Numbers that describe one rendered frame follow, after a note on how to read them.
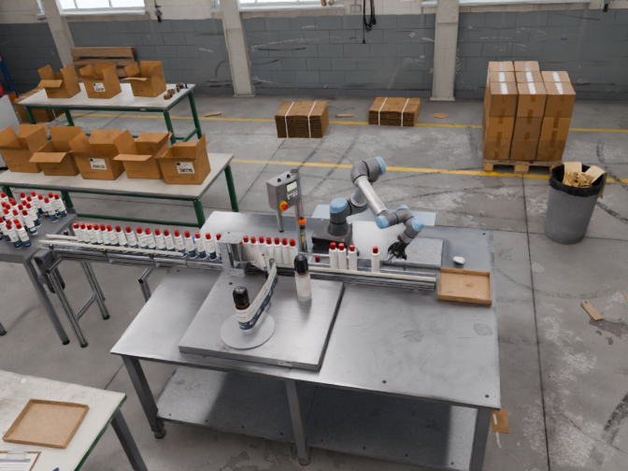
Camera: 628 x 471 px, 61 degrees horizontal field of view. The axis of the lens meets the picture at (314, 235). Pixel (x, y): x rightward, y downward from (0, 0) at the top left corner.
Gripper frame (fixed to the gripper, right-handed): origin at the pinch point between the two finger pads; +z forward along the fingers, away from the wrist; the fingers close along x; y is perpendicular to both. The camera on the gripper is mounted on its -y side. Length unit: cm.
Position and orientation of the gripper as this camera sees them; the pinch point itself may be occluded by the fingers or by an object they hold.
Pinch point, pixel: (389, 259)
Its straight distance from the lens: 325.4
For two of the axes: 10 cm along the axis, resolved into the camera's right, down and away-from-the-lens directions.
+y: -2.4, 5.7, -7.9
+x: 8.8, 4.7, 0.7
